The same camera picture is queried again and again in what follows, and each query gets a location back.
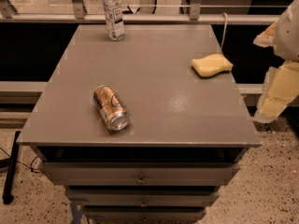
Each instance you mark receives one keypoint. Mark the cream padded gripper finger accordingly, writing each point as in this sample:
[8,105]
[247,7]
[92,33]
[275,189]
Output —
[280,88]
[266,38]

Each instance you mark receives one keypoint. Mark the yellow sponge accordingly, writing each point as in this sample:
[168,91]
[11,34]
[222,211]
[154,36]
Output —
[211,65]

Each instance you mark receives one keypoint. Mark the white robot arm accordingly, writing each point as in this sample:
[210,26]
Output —
[286,39]

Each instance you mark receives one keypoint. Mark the clear plastic water bottle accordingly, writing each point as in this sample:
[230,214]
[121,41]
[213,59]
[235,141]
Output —
[114,19]

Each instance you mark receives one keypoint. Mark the grey drawer cabinet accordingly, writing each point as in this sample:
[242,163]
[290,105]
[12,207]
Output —
[175,115]

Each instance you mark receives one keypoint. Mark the gold aluminium drink can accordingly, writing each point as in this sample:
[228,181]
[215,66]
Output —
[112,110]

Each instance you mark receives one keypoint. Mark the middle grey drawer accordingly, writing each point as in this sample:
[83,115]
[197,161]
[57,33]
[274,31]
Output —
[142,197]

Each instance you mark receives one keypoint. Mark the grey drawer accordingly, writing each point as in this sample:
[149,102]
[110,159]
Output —
[142,197]
[146,213]
[138,174]

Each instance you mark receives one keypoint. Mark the bottom grey drawer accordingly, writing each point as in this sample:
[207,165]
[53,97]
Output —
[146,213]

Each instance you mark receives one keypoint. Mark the top grey drawer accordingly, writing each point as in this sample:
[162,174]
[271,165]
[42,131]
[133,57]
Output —
[138,174]

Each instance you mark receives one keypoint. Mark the black bar on floor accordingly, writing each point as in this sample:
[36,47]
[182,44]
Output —
[7,192]

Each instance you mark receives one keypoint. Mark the metal window railing frame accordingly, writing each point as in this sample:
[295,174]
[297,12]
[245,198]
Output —
[145,11]

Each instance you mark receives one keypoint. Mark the grey metal ledge rail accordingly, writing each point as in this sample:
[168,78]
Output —
[20,92]

